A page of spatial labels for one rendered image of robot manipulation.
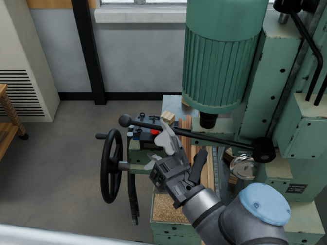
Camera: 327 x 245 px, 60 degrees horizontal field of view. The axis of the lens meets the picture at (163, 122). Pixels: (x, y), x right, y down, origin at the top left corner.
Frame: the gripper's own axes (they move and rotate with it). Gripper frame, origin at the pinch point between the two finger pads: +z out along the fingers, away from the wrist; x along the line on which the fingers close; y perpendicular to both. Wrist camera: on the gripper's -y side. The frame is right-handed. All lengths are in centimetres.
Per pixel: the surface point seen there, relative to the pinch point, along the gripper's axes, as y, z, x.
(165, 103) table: -30.6, 26.3, 22.9
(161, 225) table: 2.4, -16.6, 23.9
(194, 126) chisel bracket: -17.1, 0.1, 3.8
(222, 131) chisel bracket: -22.2, -6.7, 1.6
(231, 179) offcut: -31.1, -16.2, 23.4
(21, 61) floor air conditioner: -4, 139, 77
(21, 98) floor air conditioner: 0, 140, 114
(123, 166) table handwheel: -2.8, 11.7, 33.9
